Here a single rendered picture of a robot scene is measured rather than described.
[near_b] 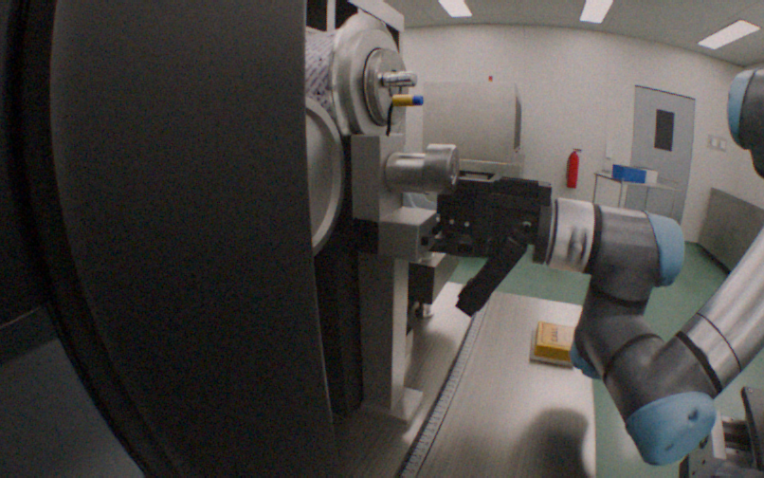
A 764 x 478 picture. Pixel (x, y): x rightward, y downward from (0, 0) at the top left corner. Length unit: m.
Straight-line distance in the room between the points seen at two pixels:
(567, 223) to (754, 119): 0.33
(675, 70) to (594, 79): 1.30
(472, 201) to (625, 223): 0.16
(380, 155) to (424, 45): 4.98
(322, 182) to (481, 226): 0.16
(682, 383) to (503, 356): 0.29
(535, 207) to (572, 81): 4.57
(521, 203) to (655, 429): 0.24
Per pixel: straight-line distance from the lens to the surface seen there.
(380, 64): 0.29
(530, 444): 0.40
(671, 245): 0.36
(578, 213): 0.34
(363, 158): 0.26
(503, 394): 0.45
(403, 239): 0.26
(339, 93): 0.27
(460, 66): 5.00
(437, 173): 0.25
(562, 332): 0.55
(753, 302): 0.33
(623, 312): 0.37
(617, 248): 0.34
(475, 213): 0.33
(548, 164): 4.81
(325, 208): 0.27
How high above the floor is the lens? 1.21
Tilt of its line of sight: 20 degrees down
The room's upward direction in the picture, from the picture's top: straight up
